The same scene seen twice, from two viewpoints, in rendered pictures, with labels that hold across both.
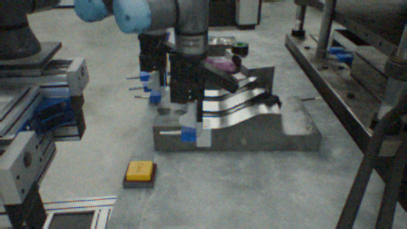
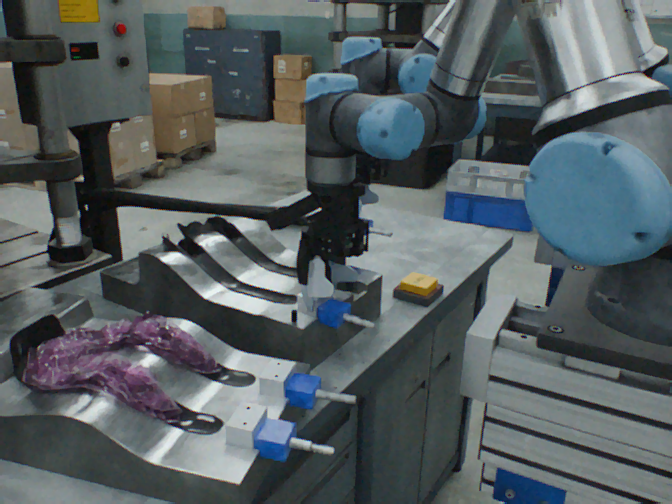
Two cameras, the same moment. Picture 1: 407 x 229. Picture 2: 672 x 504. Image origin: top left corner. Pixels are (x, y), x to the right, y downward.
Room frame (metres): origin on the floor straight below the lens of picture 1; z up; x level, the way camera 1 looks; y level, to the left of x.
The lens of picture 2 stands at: (1.73, 0.63, 1.35)
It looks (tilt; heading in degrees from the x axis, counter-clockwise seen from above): 22 degrees down; 213
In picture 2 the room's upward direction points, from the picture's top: 1 degrees clockwise
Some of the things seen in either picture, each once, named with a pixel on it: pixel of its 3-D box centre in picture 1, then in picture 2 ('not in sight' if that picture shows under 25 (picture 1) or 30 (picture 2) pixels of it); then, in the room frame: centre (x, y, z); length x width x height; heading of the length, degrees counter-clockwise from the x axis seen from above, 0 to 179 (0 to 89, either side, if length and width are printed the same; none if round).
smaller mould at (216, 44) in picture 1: (217, 45); not in sight; (1.74, -0.08, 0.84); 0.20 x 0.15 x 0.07; 90
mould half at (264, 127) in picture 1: (233, 111); (237, 276); (0.93, -0.10, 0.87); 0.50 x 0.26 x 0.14; 90
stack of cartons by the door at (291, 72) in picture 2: not in sight; (307, 90); (-4.72, -3.92, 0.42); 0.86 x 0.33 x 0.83; 99
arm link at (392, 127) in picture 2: not in sight; (386, 124); (1.01, 0.25, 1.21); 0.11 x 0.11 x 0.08; 70
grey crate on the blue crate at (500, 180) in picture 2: not in sight; (495, 179); (-2.31, -0.62, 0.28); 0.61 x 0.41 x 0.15; 99
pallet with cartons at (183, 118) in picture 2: not in sight; (140, 117); (-2.21, -4.14, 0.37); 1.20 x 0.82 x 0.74; 107
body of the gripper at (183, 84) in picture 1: (188, 75); (361, 151); (0.70, 0.03, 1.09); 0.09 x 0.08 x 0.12; 90
